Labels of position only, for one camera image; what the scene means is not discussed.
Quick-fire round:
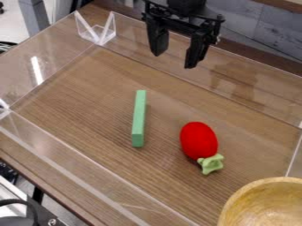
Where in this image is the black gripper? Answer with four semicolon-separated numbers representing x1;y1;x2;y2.
142;0;225;69

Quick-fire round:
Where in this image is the red plush fruit green stem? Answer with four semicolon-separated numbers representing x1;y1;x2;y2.
178;122;224;176

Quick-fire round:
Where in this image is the green rectangular block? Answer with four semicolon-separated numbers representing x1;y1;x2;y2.
130;90;145;147

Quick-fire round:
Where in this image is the wooden bowl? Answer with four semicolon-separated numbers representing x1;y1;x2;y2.
216;177;302;226

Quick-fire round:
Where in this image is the black equipment with screw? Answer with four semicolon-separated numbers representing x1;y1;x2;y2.
26;197;67;226

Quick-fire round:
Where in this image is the clear acrylic corner bracket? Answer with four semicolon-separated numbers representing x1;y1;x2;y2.
74;11;116;46

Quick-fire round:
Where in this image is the black cable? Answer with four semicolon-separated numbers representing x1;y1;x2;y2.
0;199;39;226

